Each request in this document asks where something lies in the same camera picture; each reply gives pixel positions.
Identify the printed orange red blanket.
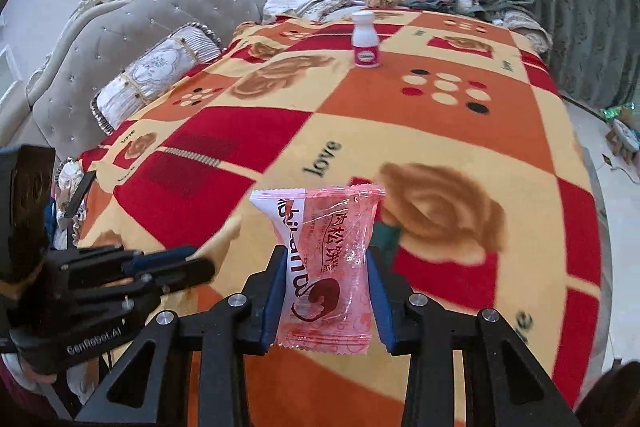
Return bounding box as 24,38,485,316
75,9,616,427

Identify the small round stool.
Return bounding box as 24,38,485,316
607,117,640,158

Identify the white bottle pink label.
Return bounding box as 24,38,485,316
350,10,382,70

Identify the pink clear snack wrapper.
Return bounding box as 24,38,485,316
248,179,387,355

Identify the beige sofa cover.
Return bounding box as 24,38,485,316
500,9,554,54

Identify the striped bolster cushion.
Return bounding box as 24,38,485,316
90,23,223,136

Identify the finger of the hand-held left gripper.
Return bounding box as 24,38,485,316
142,257,219,297
120,245,202,277

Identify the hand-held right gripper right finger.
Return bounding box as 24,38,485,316
367,244,583,427

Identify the grey tufted sofa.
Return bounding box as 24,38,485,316
25,0,302,162

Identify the green foil bag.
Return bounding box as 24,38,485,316
602,104,637,120

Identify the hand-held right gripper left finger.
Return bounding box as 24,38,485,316
87,246,292,427

